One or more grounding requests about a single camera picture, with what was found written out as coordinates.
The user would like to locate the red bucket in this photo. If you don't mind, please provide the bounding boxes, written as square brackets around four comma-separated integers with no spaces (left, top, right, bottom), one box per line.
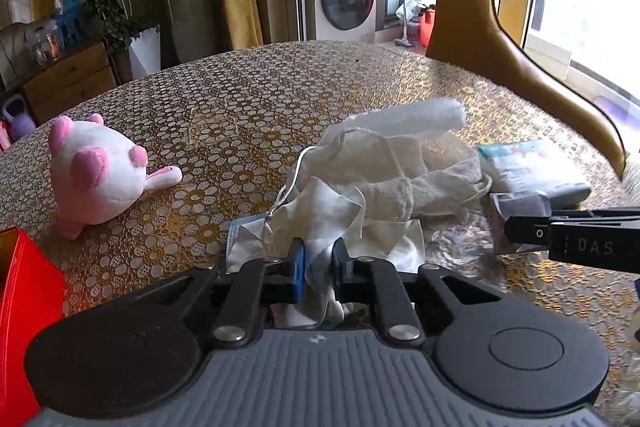
[419,9,437,48]

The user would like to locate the white thin cloth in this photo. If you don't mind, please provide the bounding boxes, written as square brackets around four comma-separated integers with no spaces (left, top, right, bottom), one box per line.
[227,177,426,330]

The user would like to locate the golden chair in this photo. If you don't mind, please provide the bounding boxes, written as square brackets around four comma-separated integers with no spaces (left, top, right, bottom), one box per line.
[425,0,628,178]

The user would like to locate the blue face mask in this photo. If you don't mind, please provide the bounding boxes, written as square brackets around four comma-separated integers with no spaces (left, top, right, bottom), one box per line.
[227,216,273,258]

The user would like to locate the blue bottles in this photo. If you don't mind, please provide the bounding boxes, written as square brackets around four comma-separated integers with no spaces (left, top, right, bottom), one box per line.
[50,0,83,45]

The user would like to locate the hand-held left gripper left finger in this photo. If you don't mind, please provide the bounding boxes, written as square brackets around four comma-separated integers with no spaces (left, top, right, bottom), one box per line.
[132,238,307,350]

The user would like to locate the white gauze cloth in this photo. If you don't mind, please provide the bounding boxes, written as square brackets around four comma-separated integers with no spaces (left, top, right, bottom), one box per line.
[320,127,493,223]

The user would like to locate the pink and white plush toy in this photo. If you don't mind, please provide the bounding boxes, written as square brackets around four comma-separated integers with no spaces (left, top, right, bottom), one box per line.
[48,113,183,240]

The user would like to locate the tissue pack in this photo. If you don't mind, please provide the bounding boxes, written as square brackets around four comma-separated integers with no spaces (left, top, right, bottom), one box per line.
[476,139,592,208]

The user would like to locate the purple kettlebell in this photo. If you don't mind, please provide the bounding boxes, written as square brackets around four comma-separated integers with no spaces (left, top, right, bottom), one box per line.
[0,94,37,142]

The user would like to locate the wooden cabinet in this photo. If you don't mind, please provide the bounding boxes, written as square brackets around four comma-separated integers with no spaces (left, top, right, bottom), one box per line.
[22,41,119,122]

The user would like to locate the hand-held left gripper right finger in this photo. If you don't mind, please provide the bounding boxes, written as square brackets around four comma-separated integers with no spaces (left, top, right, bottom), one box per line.
[331,237,501,350]

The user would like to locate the red box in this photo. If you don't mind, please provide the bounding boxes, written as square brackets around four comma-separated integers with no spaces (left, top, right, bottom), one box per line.
[0,228,67,427]

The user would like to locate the white planter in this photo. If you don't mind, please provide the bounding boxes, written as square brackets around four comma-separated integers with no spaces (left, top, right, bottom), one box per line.
[127,25,162,80]

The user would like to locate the glass jar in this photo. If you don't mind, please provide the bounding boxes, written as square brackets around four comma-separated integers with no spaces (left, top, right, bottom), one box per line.
[25,19,61,65]

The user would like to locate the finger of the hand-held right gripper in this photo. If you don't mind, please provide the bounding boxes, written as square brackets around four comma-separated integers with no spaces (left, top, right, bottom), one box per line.
[504,215,551,254]

